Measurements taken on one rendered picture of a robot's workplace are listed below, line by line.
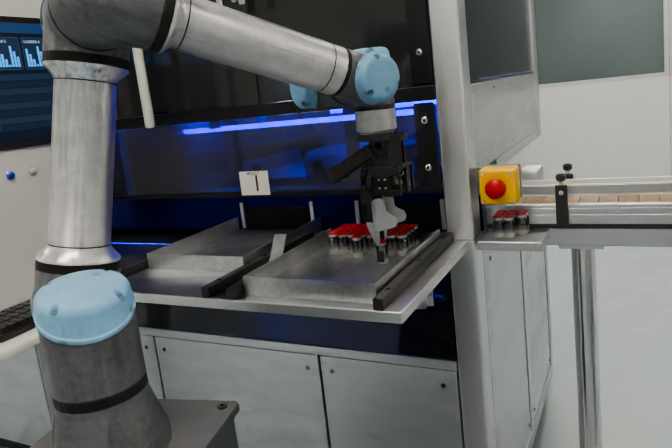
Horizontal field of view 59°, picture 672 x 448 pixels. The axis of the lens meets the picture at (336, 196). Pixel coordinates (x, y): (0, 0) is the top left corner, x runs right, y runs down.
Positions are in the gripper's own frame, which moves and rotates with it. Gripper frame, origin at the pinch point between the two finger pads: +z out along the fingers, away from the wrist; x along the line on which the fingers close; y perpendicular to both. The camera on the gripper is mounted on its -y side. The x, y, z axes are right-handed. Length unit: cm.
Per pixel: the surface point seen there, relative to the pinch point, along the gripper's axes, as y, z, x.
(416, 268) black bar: 10.0, 3.9, -6.6
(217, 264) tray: -32.8, 4.1, -8.7
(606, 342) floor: 29, 93, 167
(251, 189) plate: -40.4, -6.8, 17.0
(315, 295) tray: -3.4, 4.9, -20.0
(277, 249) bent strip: -22.2, 2.6, -1.8
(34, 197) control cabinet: -87, -11, -8
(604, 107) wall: 14, 12, 478
